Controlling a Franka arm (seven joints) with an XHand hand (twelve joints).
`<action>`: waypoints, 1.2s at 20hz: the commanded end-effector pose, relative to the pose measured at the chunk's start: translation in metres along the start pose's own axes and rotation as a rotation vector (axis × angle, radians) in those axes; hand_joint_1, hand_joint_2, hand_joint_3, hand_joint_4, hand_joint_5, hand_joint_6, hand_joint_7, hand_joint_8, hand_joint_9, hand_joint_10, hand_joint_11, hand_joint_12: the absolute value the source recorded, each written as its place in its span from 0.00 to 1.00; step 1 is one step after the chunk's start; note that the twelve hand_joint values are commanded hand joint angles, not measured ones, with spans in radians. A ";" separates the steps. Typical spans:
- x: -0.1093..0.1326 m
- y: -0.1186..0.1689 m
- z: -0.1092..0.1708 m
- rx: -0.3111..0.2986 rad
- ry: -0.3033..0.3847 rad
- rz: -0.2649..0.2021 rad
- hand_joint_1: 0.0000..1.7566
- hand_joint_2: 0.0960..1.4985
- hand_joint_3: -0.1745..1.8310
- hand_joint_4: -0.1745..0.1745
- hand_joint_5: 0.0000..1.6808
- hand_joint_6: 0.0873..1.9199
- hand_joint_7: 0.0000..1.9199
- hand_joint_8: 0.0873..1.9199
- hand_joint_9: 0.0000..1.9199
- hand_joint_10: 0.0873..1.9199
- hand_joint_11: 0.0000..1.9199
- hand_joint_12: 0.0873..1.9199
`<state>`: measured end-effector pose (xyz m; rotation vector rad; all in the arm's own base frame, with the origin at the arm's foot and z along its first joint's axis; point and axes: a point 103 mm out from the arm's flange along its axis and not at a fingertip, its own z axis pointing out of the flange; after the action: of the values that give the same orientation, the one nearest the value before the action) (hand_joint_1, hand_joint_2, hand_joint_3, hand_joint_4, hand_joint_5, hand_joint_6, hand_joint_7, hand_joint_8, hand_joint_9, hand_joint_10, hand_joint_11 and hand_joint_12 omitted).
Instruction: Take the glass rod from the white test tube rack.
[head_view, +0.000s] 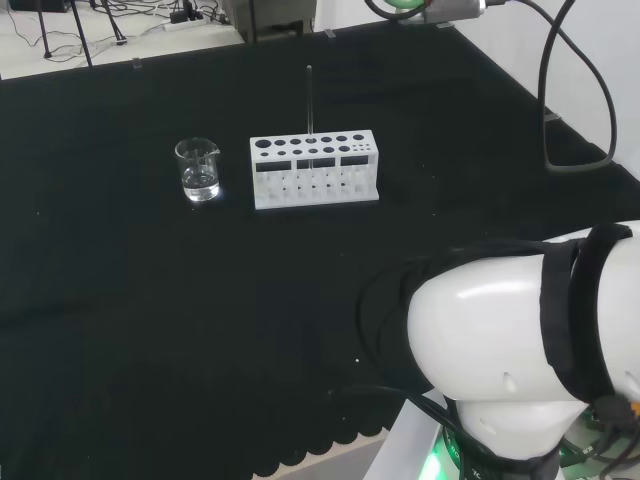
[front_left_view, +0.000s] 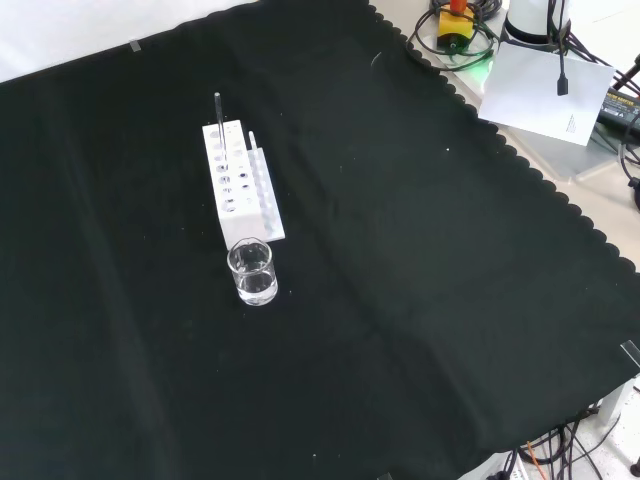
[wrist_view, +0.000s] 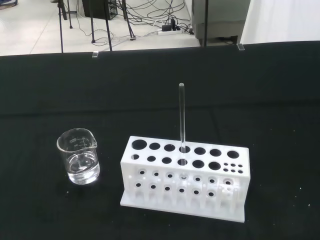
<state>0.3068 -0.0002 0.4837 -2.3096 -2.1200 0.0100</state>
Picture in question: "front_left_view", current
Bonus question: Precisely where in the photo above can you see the clear glass rod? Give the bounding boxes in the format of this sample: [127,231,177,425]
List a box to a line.
[214,91,229,172]

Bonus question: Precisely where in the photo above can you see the white test tube rack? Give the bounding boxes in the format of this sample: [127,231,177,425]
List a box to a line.
[201,120,286,252]

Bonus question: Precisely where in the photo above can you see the black bench cloth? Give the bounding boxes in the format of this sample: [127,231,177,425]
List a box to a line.
[0,0,640,480]

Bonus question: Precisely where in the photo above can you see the small clear glass beaker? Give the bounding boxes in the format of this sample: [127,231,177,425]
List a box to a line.
[226,238,279,307]

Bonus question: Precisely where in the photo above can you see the yellow stop button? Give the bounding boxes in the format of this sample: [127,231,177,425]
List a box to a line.
[436,0,476,52]

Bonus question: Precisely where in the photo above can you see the pale white board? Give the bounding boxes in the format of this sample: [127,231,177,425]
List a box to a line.
[477,40,616,147]

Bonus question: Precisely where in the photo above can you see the black power adapter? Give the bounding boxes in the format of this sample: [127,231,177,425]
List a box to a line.
[596,87,640,134]

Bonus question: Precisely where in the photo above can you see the clear cloth clip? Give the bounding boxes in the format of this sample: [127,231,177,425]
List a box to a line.
[619,339,640,372]

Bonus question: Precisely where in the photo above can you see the coiled black cable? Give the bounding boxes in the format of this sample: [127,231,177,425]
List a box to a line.
[405,0,502,67]

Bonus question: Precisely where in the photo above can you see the grey base plate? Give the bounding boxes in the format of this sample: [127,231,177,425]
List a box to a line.
[439,47,640,182]

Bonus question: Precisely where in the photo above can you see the black cable with flat plug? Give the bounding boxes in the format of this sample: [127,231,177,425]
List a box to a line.
[546,0,573,98]

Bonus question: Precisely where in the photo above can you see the orange cable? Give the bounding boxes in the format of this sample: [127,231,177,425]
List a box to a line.
[519,442,551,480]

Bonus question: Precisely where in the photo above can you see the black cable bundle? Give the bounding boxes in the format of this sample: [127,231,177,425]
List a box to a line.
[499,409,640,480]

